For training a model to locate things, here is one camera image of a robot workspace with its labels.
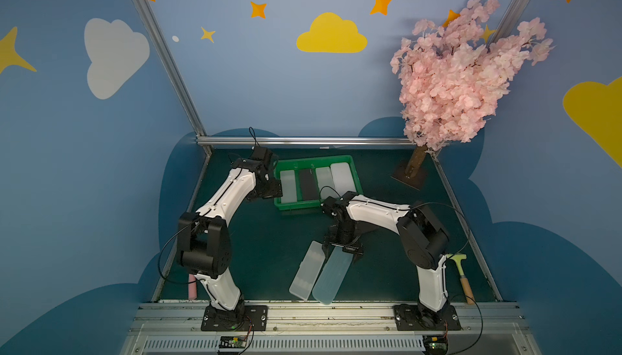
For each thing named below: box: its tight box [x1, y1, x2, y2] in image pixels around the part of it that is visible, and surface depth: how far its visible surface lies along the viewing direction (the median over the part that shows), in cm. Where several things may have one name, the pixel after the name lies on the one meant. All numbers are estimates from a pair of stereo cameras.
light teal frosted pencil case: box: [311, 246, 354, 306], surface depth 84 cm
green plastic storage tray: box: [273, 154, 364, 211], surface depth 112 cm
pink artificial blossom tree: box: [389, 0, 554, 190], surface depth 70 cm
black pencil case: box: [299, 168, 320, 202], surface depth 110 cm
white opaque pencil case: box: [330, 162, 357, 197], surface depth 113 cm
